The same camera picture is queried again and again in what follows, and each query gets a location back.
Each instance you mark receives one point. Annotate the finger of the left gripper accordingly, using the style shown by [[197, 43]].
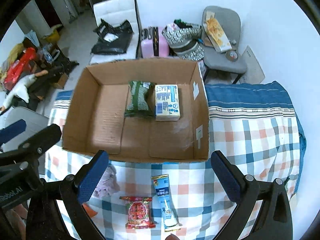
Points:
[[43, 140], [13, 130]]

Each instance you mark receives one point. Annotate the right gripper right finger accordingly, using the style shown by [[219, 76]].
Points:
[[244, 192]]

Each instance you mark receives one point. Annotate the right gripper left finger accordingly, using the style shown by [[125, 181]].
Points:
[[77, 189]]

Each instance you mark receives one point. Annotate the orange snack packet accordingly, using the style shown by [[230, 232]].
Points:
[[91, 213]]

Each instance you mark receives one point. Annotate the red snack packet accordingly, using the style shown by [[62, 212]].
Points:
[[138, 210]]

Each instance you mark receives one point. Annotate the green snack packet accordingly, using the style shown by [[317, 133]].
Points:
[[138, 106]]

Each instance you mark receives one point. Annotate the yellow tissue pack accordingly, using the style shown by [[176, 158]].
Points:
[[167, 107]]

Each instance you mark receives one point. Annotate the person left hand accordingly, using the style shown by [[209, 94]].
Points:
[[16, 217]]

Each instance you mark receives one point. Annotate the grey chair near table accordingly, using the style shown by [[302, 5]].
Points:
[[34, 123]]

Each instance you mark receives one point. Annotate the white goose plush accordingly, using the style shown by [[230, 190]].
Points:
[[20, 90]]

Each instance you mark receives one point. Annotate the plaid checkered table cloth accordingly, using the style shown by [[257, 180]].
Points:
[[200, 203]]

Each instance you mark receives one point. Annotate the red bag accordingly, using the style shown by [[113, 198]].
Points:
[[18, 67]]

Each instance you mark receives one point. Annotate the blue white snack tube packet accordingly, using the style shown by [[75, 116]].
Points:
[[162, 189]]

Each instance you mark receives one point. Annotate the blue blanket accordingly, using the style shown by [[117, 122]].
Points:
[[250, 97]]

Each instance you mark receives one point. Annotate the cardboard milk box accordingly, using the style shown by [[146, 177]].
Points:
[[96, 121]]

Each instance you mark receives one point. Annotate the black plastic bag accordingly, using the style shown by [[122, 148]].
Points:
[[112, 40]]

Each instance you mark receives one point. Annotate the tape roll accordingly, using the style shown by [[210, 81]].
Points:
[[232, 55]]

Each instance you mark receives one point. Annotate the white chair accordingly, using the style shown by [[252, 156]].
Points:
[[116, 12]]

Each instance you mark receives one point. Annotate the pink suitcase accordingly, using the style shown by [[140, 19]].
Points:
[[153, 43]]

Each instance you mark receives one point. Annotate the zebra pattern bag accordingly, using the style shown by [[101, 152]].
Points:
[[185, 42]]

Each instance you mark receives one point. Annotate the yellow snack box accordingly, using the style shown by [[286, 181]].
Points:
[[216, 35]]

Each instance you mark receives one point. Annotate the grey chair by wall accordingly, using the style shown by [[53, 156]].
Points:
[[231, 24]]

